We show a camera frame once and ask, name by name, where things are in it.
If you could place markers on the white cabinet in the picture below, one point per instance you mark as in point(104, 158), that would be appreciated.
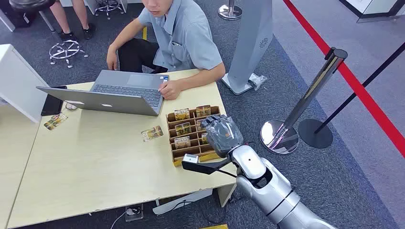
point(19, 82)

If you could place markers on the white counter with dark trim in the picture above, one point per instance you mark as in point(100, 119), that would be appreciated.
point(373, 9)

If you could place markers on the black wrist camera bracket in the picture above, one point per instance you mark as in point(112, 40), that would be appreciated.
point(205, 167)

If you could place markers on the wooden table leg panel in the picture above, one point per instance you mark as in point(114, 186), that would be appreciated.
point(226, 194)

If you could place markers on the standing person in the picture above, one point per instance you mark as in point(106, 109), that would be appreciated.
point(72, 19)

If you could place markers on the floor power socket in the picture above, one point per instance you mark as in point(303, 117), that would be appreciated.
point(134, 212)

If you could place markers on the red barrier belt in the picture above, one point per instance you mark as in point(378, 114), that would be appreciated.
point(354, 82)

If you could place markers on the printed hotel key card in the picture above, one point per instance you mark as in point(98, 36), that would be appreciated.
point(182, 142)
point(203, 111)
point(182, 114)
point(204, 139)
point(200, 125)
point(183, 129)
point(152, 133)

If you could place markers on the yellow floor marker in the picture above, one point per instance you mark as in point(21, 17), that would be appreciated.
point(214, 227)

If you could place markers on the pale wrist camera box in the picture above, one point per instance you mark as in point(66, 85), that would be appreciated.
point(190, 158)

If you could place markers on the chrome stanchion base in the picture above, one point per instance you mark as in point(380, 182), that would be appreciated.
point(230, 12)

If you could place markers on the person's right hand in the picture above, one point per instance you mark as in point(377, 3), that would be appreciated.
point(111, 60)

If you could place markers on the small round tag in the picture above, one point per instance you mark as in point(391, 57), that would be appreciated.
point(71, 106)

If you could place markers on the black stanchion post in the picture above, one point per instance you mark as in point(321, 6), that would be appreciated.
point(315, 134)

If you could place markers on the chrome stool base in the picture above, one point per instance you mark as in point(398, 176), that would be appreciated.
point(65, 52)
point(108, 6)

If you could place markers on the white board under table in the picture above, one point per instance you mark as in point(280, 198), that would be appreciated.
point(182, 202)

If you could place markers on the black smartphone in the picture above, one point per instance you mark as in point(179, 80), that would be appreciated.
point(53, 101)

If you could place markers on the grey open laptop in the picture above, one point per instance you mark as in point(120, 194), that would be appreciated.
point(126, 91)

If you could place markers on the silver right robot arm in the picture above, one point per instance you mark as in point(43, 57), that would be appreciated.
point(275, 196)

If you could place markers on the seated person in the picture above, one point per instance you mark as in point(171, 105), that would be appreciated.
point(182, 34)

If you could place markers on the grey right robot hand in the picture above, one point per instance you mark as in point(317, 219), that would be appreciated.
point(223, 136)

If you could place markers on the wooden card holder rack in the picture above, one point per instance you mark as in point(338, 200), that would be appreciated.
point(189, 151)

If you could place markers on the printed card with rounded corners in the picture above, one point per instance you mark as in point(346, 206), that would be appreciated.
point(56, 121)

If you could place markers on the chrome stanchion post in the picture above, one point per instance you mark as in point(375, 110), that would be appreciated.
point(311, 91)

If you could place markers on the grey kiosk stand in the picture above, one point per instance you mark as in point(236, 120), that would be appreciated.
point(251, 41)

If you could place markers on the person's left hand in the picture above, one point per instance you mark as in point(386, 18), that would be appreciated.
point(171, 90)

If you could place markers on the clear plastic bag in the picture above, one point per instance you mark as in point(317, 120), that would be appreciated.
point(258, 80)

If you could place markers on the person's left forearm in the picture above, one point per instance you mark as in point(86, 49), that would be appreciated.
point(202, 77)

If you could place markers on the person's right forearm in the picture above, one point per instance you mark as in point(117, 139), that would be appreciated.
point(126, 34)

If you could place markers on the black stool seat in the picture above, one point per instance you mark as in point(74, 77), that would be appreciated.
point(30, 4)

